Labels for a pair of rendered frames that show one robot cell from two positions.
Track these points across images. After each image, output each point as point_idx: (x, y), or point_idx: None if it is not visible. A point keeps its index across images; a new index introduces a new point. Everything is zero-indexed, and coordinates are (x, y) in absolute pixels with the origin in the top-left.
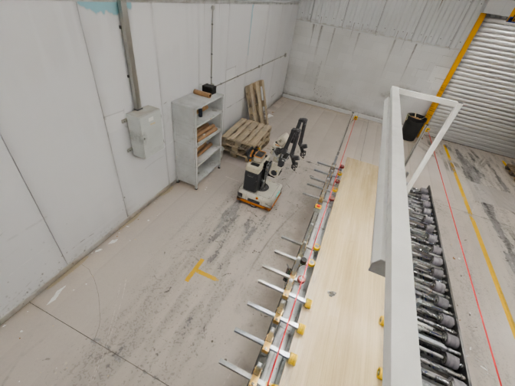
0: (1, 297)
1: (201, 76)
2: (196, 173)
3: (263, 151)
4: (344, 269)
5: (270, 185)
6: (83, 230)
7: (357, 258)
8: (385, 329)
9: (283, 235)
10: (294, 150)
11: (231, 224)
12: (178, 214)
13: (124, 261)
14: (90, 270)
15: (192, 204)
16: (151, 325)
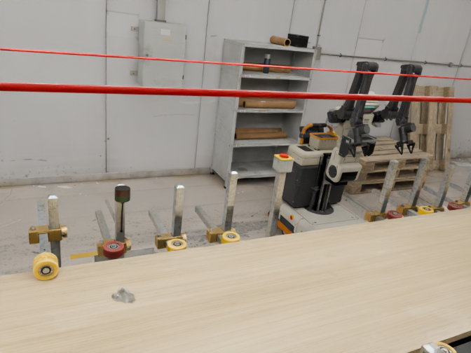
0: None
1: (297, 26)
2: (229, 157)
3: (335, 135)
4: (228, 291)
5: (338, 213)
6: (33, 146)
7: (298, 300)
8: None
9: (200, 206)
10: (359, 110)
11: None
12: (166, 197)
13: (45, 205)
14: (8, 196)
15: (198, 198)
16: None
